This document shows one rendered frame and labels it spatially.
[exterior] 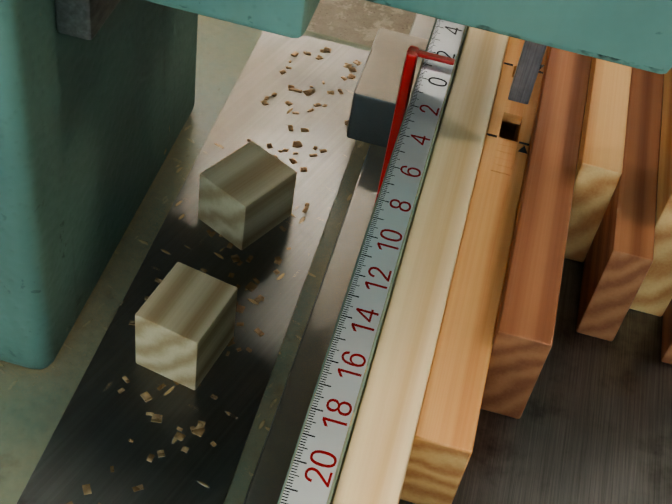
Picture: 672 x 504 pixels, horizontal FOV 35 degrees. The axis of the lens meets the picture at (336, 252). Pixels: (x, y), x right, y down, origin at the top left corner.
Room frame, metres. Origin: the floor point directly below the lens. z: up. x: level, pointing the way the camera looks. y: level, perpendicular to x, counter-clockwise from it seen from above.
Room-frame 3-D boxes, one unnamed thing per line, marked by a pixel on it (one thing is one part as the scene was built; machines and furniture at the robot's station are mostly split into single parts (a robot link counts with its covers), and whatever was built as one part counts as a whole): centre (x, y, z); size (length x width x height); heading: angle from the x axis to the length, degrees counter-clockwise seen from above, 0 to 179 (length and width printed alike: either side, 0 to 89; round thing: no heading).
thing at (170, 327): (0.33, 0.07, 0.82); 0.04 x 0.03 x 0.04; 163
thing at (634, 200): (0.40, -0.12, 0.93); 0.21 x 0.02 x 0.05; 174
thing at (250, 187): (0.43, 0.05, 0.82); 0.04 x 0.03 x 0.03; 147
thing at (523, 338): (0.37, -0.09, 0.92); 0.25 x 0.02 x 0.05; 174
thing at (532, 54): (0.38, -0.07, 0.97); 0.01 x 0.01 x 0.05; 84
